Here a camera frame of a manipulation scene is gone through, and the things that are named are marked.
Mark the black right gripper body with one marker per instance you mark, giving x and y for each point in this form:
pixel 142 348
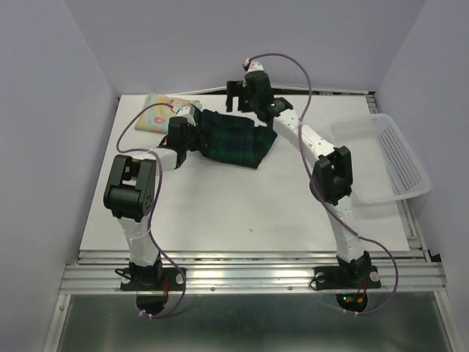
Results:
pixel 247 104

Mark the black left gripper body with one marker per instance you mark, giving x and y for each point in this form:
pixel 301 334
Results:
pixel 193 141

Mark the pastel floral skirt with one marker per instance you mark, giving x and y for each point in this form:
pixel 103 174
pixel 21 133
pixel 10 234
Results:
pixel 156 119

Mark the dark green plaid skirt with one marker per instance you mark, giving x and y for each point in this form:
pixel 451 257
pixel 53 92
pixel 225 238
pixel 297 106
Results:
pixel 232 139

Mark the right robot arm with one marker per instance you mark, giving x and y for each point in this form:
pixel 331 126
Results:
pixel 330 179

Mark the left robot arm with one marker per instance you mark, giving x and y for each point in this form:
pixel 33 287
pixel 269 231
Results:
pixel 131 193

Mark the white plastic basket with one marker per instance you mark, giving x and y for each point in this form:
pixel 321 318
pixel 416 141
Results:
pixel 384 166

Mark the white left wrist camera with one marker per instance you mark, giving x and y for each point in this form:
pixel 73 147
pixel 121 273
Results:
pixel 189 112

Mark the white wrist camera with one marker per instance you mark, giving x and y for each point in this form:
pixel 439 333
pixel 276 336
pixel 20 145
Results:
pixel 251 65
pixel 189 112

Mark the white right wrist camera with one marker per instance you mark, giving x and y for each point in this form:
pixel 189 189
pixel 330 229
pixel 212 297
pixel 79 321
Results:
pixel 251 65

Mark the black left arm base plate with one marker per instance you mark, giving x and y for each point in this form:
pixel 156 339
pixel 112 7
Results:
pixel 155 298

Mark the aluminium mounting rail frame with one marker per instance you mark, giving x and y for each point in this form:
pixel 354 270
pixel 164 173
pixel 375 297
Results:
pixel 250 242

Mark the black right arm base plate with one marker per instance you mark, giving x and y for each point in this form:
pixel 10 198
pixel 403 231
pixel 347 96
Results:
pixel 352 286

